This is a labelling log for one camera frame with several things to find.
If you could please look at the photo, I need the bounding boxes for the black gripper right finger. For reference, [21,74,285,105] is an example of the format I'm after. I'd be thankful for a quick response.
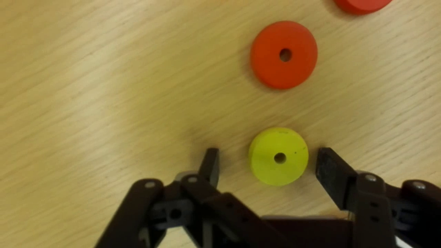
[315,145,441,248]

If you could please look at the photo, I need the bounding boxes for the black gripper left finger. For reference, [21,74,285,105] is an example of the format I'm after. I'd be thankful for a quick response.
[93,147,294,248]

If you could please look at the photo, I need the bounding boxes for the round yellow wooden block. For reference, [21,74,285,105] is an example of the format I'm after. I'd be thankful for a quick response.
[246,126,309,187]

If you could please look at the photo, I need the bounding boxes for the round orange wooden block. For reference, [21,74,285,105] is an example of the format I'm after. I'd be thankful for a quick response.
[249,19,319,90]
[333,0,393,16]

